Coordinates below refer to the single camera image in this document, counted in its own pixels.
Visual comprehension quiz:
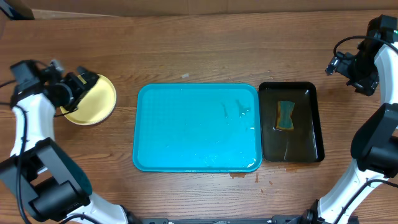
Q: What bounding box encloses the yellow plate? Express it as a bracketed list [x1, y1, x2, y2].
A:
[65, 74, 117, 126]

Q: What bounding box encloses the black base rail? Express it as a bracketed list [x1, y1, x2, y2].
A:
[141, 215, 302, 224]

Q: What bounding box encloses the black water tray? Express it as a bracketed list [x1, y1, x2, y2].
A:
[258, 82, 325, 163]

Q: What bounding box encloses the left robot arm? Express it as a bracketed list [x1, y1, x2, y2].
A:
[1, 60, 141, 223]

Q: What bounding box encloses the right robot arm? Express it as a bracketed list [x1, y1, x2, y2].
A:
[291, 28, 397, 223]

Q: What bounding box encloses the blue plastic tray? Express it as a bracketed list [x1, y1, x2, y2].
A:
[132, 83, 262, 173]

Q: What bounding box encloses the blue object in corner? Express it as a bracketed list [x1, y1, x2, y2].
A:
[1, 0, 35, 21]

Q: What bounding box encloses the green yellow sponge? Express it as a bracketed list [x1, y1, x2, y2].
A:
[275, 101, 295, 131]

